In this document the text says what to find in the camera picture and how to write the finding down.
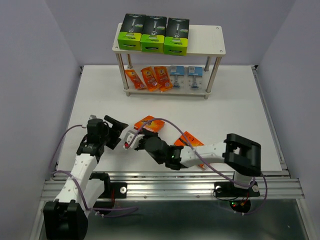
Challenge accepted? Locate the blue clear razor blister pack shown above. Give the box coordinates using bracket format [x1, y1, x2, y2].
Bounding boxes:
[169, 65, 185, 90]

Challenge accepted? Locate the orange Gillette Fusion pack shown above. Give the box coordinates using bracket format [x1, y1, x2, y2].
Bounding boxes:
[133, 115, 165, 133]
[173, 130, 208, 170]

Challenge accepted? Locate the black green razor box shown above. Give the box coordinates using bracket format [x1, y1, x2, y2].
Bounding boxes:
[163, 17, 190, 56]
[117, 13, 146, 51]

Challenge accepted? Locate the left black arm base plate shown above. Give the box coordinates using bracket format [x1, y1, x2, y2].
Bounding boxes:
[99, 182, 128, 199]

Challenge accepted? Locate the aluminium rail frame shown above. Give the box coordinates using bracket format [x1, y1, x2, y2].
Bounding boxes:
[29, 65, 306, 240]

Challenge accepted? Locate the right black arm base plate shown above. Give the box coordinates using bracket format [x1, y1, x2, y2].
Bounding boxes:
[213, 181, 261, 199]

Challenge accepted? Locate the orange BIC razor bag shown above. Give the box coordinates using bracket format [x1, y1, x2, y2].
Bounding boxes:
[125, 69, 146, 90]
[141, 66, 160, 92]
[154, 66, 173, 92]

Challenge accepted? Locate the white two-tier shelf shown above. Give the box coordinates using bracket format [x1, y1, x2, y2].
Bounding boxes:
[112, 23, 226, 99]

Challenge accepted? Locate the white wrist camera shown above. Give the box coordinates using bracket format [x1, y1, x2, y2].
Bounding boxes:
[123, 130, 144, 150]
[81, 114, 97, 129]

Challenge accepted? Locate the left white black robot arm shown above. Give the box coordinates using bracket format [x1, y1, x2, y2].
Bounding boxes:
[43, 115, 128, 240]

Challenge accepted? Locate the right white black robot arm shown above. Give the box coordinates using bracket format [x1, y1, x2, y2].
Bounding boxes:
[133, 132, 261, 195]

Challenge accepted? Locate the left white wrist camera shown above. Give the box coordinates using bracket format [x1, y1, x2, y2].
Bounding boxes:
[81, 114, 97, 129]

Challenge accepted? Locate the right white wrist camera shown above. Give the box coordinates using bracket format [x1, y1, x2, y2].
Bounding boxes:
[123, 130, 144, 150]

